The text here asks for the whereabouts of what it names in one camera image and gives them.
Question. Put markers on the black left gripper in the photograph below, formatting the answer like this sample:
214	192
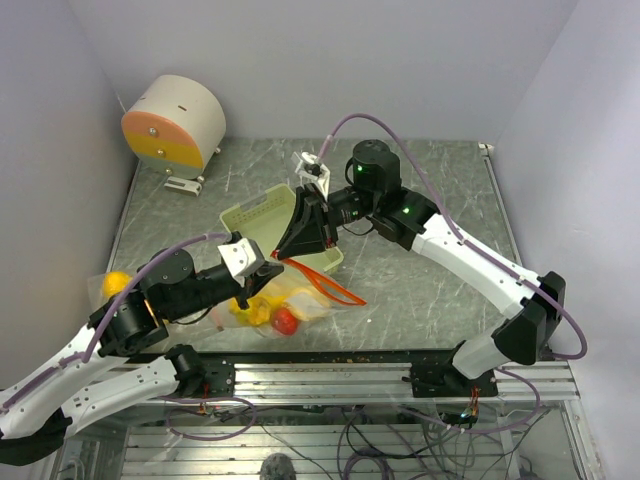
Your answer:
254	283

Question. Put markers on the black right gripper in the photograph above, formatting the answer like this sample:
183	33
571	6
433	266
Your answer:
309	231

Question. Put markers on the red strawberry toy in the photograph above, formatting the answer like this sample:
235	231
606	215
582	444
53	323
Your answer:
284	322

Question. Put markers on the yellow lemon toy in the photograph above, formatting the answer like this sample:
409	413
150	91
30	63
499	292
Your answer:
114	282

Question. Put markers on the clear zip bag red zipper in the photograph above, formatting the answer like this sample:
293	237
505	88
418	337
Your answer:
96	297

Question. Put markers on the yellow banana bunch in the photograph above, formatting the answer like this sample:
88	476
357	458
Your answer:
305	304

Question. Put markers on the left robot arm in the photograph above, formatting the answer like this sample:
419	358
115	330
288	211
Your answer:
66	394

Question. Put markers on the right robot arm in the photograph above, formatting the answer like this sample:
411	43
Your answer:
529	302

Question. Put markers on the pale green plastic basket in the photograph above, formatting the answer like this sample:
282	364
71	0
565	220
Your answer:
264	218

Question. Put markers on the small white clip block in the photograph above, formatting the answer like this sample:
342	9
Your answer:
183	186

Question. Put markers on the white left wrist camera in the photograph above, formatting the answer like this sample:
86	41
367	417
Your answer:
242	258

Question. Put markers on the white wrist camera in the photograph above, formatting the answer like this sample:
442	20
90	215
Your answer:
242	258
309	168

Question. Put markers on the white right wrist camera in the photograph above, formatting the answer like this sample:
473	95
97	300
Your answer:
309	168

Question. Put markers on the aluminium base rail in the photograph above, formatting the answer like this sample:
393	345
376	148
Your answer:
368	377

